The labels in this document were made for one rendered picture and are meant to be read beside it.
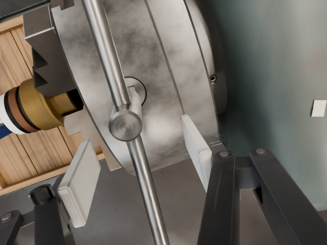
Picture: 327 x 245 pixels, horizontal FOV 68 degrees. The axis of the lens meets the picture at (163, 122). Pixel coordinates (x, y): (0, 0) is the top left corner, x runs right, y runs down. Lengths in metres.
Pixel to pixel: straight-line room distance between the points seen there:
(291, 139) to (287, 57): 0.08
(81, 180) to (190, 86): 0.13
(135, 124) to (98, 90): 0.09
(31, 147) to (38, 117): 0.30
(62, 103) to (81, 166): 0.22
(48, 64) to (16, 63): 0.33
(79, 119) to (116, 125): 0.24
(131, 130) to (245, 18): 0.16
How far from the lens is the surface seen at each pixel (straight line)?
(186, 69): 0.24
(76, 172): 0.17
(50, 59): 0.32
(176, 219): 1.85
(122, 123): 0.16
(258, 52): 0.26
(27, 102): 0.39
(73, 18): 0.26
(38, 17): 0.31
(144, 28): 0.24
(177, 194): 1.74
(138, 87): 0.24
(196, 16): 0.30
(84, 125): 0.39
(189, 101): 0.25
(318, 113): 0.28
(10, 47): 0.66
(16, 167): 0.72
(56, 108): 0.39
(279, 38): 0.25
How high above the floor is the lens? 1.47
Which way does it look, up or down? 75 degrees down
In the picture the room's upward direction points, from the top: 164 degrees clockwise
